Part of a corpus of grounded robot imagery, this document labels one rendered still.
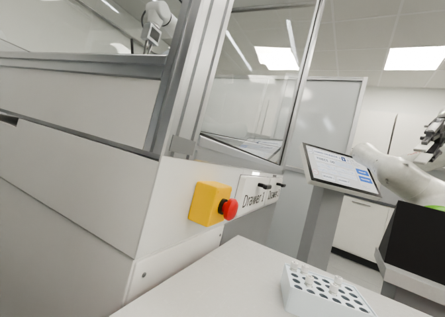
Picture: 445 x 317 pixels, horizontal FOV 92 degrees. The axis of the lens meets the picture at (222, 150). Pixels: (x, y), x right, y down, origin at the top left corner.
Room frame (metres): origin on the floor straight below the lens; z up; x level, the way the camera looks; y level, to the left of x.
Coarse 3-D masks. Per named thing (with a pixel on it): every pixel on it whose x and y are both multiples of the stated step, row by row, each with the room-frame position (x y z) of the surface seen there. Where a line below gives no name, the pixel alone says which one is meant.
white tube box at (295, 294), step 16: (288, 272) 0.38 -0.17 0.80; (288, 288) 0.34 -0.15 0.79; (304, 288) 0.34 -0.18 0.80; (320, 288) 0.36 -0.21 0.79; (352, 288) 0.38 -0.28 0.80; (288, 304) 0.33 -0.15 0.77; (304, 304) 0.33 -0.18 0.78; (320, 304) 0.32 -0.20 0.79; (336, 304) 0.32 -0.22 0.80; (352, 304) 0.33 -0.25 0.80; (368, 304) 0.34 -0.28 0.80
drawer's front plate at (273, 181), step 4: (272, 180) 0.89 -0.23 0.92; (276, 180) 0.97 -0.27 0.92; (280, 180) 1.06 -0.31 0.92; (268, 184) 0.86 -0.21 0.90; (272, 184) 0.91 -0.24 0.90; (272, 188) 0.93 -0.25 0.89; (276, 188) 1.01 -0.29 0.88; (280, 188) 1.11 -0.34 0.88; (268, 192) 0.87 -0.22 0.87; (272, 192) 0.95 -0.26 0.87; (268, 196) 0.89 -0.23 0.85; (276, 196) 1.06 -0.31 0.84; (264, 200) 0.86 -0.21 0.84; (268, 200) 0.91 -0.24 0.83; (272, 200) 0.99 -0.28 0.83; (276, 200) 1.08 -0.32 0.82
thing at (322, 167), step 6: (318, 162) 1.40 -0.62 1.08; (318, 168) 1.36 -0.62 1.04; (324, 168) 1.38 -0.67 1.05; (330, 168) 1.40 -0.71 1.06; (336, 168) 1.41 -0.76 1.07; (342, 168) 1.43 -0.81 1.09; (336, 174) 1.38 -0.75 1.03; (342, 174) 1.40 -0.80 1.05; (348, 174) 1.41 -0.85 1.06; (354, 174) 1.43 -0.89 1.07
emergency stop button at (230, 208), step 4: (228, 200) 0.38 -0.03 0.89; (232, 200) 0.38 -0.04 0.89; (224, 204) 0.39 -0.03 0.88; (228, 204) 0.38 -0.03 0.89; (232, 204) 0.38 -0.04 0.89; (236, 204) 0.39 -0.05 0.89; (224, 208) 0.38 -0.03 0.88; (228, 208) 0.37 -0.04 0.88; (232, 208) 0.38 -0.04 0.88; (236, 208) 0.39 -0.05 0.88; (224, 212) 0.38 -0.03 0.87; (228, 212) 0.37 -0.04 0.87; (232, 212) 0.38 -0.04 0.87; (224, 216) 0.38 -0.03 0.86; (228, 216) 0.38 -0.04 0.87; (232, 216) 0.38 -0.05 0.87; (228, 220) 0.39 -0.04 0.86
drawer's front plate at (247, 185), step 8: (240, 176) 0.59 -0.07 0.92; (248, 176) 0.61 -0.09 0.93; (256, 176) 0.72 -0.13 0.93; (240, 184) 0.58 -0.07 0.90; (248, 184) 0.61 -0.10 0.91; (256, 184) 0.69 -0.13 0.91; (240, 192) 0.58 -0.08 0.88; (248, 192) 0.63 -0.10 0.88; (256, 192) 0.71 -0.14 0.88; (240, 200) 0.58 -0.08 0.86; (240, 208) 0.60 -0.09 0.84; (248, 208) 0.67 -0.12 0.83
